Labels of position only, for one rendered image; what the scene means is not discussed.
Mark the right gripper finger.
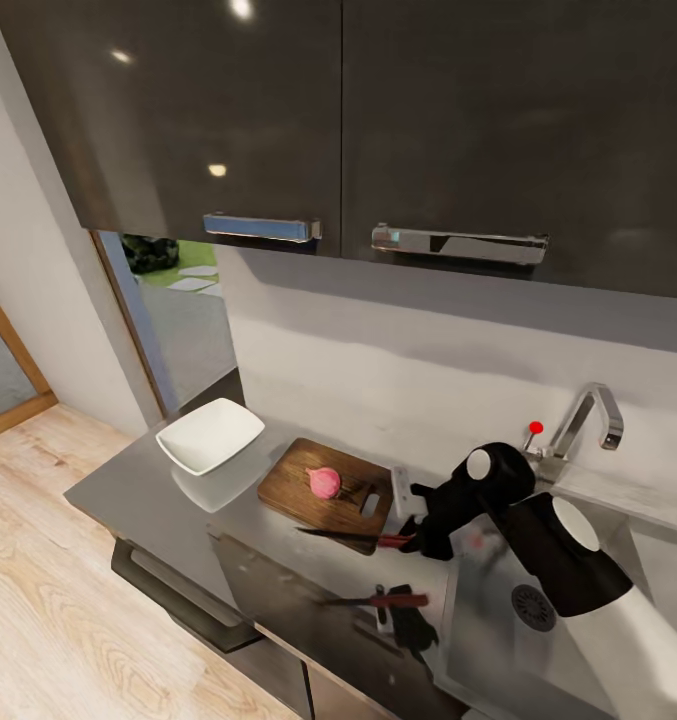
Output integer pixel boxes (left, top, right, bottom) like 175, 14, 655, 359
398, 518, 414, 537
399, 532, 422, 556

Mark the vidalia onion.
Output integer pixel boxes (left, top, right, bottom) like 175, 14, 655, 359
306, 468, 340, 500

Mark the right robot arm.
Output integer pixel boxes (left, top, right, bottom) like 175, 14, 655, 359
391, 441, 677, 720

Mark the cutting board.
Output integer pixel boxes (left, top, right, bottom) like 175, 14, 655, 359
257, 437, 395, 551

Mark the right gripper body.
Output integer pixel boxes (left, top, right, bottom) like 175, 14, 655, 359
411, 483, 471, 561

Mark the parer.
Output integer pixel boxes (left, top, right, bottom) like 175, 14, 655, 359
302, 528, 410, 548

